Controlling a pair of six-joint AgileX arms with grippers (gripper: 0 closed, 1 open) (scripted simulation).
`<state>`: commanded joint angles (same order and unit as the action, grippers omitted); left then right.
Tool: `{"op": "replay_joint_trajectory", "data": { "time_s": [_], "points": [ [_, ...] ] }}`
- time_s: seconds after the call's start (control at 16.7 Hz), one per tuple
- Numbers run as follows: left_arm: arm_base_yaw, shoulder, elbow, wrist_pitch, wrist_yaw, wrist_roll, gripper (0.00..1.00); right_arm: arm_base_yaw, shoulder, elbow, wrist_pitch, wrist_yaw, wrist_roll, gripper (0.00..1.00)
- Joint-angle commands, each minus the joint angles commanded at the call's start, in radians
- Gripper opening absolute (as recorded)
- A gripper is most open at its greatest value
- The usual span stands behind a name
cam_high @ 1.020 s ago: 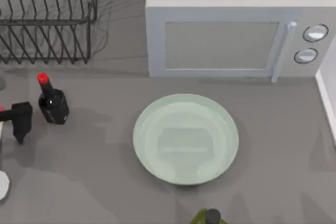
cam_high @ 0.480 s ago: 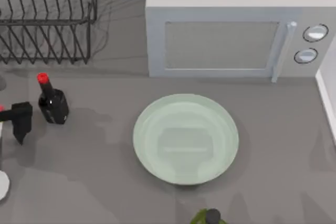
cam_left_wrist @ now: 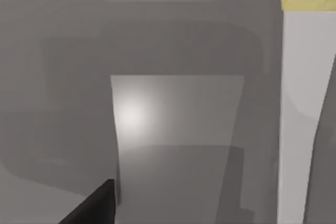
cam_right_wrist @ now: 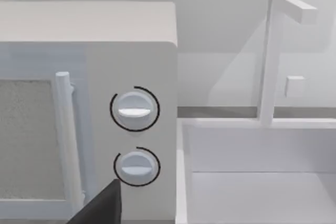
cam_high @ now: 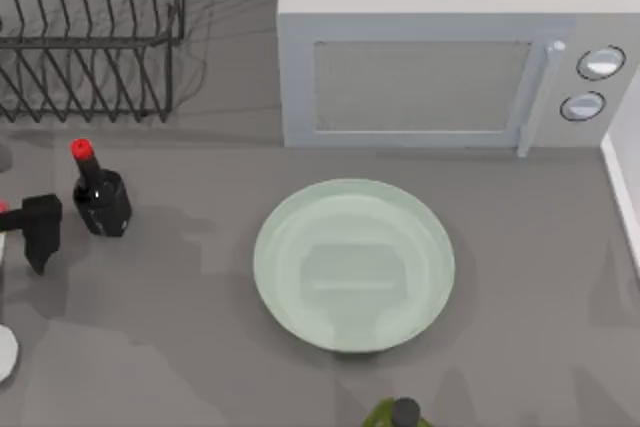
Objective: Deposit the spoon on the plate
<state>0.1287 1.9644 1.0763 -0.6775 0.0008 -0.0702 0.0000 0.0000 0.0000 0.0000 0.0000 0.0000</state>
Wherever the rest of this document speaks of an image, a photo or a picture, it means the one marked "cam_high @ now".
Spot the green bottle with black cap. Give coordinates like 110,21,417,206
361,396,432,427

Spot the black wire dish rack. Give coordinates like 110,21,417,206
0,0,190,124

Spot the white round object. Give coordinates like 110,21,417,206
0,325,21,384

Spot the pale green round plate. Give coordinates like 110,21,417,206
252,177,457,355

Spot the pale blue microwave door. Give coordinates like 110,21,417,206
277,15,577,149

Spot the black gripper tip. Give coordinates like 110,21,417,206
0,193,64,277

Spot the large round microwave knob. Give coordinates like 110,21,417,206
576,45,628,82

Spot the pale microwave door handle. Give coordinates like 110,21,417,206
516,38,567,159

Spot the small round microwave knob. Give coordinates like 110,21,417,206
559,90,608,123

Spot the black bottle with red cap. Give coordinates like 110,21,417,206
69,138,134,238

